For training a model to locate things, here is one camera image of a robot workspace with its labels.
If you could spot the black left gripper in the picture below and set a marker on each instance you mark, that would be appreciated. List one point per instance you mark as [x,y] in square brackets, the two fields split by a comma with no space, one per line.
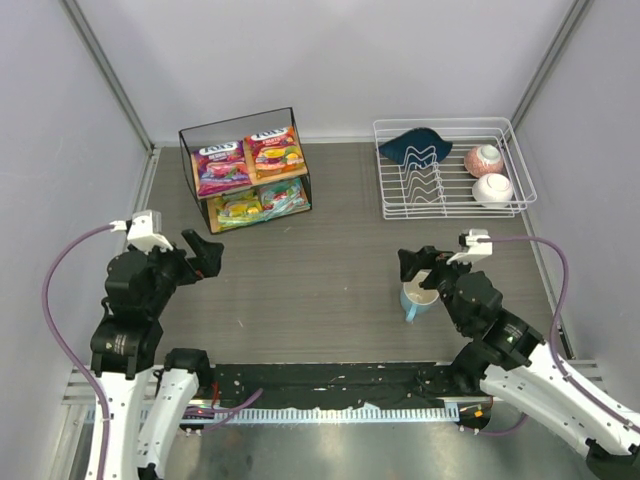
[186,261]

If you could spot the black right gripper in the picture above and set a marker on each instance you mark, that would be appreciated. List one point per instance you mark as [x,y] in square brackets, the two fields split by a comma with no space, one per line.
[433,266]

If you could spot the green Fox's spring tea bag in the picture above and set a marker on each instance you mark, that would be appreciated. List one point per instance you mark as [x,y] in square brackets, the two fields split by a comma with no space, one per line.
[238,209]

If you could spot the teal Fox's blossom candy bag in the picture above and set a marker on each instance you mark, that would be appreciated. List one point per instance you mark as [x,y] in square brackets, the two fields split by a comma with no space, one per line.
[282,198]

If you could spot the purple Fox's berries candy bag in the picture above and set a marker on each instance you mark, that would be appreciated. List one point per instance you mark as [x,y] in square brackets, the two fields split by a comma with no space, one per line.
[220,168]

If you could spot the orange Fox's fruits candy bag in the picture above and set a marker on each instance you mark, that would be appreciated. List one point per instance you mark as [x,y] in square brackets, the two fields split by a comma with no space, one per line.
[275,152]

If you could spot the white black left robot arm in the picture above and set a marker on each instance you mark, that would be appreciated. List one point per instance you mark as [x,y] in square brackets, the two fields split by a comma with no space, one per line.
[124,444]

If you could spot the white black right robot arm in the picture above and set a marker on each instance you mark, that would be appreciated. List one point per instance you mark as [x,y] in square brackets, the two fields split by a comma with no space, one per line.
[509,359]

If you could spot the light blue mug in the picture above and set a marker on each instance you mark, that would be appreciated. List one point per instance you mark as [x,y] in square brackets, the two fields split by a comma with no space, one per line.
[416,300]

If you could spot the white bowl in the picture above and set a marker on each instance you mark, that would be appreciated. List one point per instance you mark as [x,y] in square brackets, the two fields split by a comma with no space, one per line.
[493,191]

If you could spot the dark blue plate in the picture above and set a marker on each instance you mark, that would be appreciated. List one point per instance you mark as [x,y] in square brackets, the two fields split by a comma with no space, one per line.
[416,148]

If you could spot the pink patterned bowl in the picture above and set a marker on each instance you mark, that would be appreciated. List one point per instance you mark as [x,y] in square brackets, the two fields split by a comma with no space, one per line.
[484,159]

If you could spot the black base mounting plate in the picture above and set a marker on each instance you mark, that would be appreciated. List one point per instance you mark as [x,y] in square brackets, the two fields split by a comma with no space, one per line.
[336,386]

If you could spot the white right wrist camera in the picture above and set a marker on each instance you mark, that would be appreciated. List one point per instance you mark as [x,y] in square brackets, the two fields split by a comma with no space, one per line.
[476,245]

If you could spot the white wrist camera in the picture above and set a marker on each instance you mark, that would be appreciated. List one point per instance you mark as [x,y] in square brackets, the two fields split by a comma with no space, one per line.
[476,245]
[143,231]

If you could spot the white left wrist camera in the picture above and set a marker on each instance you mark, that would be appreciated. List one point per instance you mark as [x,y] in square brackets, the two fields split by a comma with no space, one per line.
[143,231]

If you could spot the black wire wooden shelf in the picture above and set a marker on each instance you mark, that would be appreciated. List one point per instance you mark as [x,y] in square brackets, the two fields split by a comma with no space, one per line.
[237,129]

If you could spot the white wire dish rack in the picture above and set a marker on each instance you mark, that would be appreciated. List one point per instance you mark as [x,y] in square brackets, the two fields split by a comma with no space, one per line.
[444,189]

